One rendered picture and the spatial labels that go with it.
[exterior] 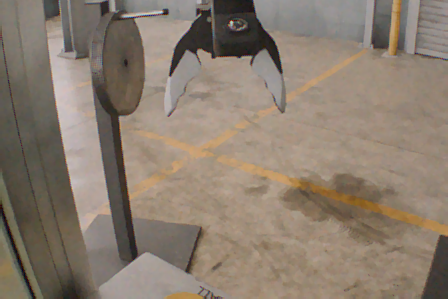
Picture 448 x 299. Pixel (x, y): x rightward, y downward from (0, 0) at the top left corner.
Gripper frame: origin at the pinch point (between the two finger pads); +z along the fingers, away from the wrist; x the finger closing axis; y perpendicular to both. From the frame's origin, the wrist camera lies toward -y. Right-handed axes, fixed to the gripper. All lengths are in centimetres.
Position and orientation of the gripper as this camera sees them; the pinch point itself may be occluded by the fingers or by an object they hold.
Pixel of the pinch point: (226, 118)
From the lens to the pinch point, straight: 51.0
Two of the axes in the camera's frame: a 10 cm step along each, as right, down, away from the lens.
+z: 0.0, 9.1, 4.2
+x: -10.0, 0.3, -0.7
